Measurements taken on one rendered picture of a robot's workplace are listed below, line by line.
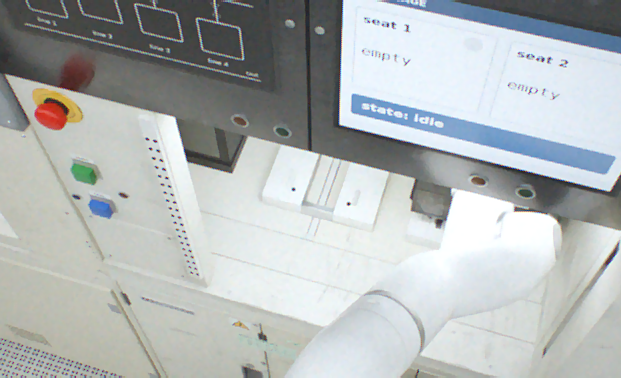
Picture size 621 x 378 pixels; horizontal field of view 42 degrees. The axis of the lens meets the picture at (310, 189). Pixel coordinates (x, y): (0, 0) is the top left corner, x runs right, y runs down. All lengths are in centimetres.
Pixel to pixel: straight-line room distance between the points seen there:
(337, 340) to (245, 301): 63
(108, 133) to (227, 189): 49
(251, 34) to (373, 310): 30
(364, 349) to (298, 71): 28
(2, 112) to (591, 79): 73
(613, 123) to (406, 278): 29
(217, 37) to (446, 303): 39
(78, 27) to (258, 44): 21
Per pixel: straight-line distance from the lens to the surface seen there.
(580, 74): 72
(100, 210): 126
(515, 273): 98
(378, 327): 82
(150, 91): 93
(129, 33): 86
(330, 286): 142
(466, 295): 96
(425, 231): 144
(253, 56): 81
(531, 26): 69
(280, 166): 150
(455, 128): 81
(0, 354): 246
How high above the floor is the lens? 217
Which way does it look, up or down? 59 degrees down
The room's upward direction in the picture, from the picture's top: 1 degrees counter-clockwise
